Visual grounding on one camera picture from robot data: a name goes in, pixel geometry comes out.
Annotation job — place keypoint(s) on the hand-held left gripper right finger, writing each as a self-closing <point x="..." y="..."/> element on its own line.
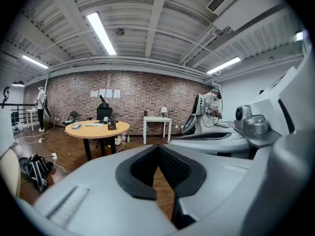
<point x="221" y="181"/>

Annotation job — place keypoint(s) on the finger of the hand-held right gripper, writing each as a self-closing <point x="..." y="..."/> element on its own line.
<point x="209" y="145"/>
<point x="211" y="131"/>

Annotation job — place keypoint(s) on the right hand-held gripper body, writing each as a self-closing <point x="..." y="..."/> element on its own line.
<point x="270" y="107"/>

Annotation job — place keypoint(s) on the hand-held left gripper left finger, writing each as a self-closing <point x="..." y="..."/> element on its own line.
<point x="98" y="193"/>

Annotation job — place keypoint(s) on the white table lamp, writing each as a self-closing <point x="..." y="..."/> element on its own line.
<point x="164" y="109"/>

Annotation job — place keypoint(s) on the white side table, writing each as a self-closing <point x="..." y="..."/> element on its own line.
<point x="157" y="119"/>

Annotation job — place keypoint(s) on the round wooden table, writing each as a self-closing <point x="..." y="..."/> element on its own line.
<point x="98" y="131"/>

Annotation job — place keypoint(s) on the clear bottle red label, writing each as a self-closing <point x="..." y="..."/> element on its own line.
<point x="123" y="137"/>

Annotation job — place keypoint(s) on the green bottle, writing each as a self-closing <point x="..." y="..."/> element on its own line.
<point x="128" y="139"/>

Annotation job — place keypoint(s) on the ceiling tube light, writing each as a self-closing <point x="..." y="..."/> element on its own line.
<point x="35" y="61"/>
<point x="101" y="33"/>
<point x="224" y="65"/>
<point x="299" y="36"/>

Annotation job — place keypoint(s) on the brown wooden desk organizer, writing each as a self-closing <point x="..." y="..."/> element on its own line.
<point x="111" y="125"/>

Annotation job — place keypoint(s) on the slippers in clear plastic bag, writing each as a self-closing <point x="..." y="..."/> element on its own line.
<point x="76" y="125"/>

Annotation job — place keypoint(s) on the black keyboard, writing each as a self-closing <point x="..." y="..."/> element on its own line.
<point x="98" y="122"/>

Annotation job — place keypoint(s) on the white power strip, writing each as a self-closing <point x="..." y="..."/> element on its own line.
<point x="41" y="140"/>

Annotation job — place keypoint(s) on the black office chair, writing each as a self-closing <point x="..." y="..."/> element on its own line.
<point x="104" y="112"/>

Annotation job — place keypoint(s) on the black folding chair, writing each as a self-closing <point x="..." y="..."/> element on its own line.
<point x="73" y="115"/>

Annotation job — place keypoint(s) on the beige desk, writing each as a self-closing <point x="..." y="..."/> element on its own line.
<point x="9" y="173"/>

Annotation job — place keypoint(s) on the white ceiling air conditioner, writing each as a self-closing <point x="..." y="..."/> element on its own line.
<point x="246" y="13"/>

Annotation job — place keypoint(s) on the white paper sheet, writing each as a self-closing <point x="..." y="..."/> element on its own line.
<point x="94" y="94"/>
<point x="117" y="94"/>
<point x="102" y="93"/>
<point x="109" y="93"/>

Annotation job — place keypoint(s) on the small white table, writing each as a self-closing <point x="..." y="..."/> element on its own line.
<point x="32" y="110"/>

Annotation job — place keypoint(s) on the white cardboard box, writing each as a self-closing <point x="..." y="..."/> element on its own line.
<point x="6" y="131"/>

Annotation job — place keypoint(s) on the black metal railing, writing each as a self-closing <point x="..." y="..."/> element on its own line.
<point x="19" y="104"/>

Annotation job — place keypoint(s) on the black pendant lamps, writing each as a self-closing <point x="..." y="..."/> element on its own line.
<point x="19" y="83"/>

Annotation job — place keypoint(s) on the round smoke detector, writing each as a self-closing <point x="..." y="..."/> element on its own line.
<point x="119" y="31"/>

